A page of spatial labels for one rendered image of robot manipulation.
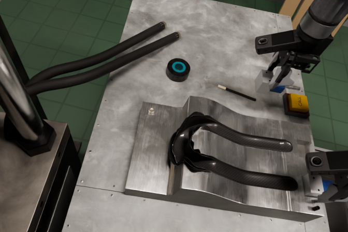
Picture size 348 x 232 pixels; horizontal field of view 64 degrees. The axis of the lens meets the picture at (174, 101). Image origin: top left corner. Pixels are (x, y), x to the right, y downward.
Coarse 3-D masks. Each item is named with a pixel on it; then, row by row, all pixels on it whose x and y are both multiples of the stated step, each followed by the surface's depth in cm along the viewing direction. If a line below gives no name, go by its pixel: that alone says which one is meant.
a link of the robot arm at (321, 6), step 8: (320, 0) 60; (328, 0) 58; (336, 0) 57; (344, 0) 56; (312, 8) 62; (320, 8) 60; (328, 8) 59; (336, 8) 58; (344, 8) 58; (312, 16) 62; (320, 16) 61; (328, 16) 60; (336, 16) 59; (344, 16) 60; (328, 24) 61; (336, 24) 62
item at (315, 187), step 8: (304, 176) 74; (312, 176) 72; (320, 176) 73; (304, 184) 73; (312, 184) 71; (320, 184) 71; (328, 184) 73; (304, 192) 72; (312, 192) 70; (320, 192) 70
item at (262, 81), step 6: (264, 72) 84; (270, 72) 84; (258, 78) 86; (264, 78) 83; (270, 78) 83; (258, 84) 85; (264, 84) 83; (258, 90) 85; (264, 90) 85; (270, 90) 85; (276, 90) 85; (282, 90) 84
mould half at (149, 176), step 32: (192, 96) 78; (160, 128) 79; (256, 128) 81; (288, 128) 82; (160, 160) 74; (224, 160) 72; (256, 160) 76; (288, 160) 77; (128, 192) 72; (160, 192) 70; (192, 192) 66; (224, 192) 67; (256, 192) 71; (288, 192) 72
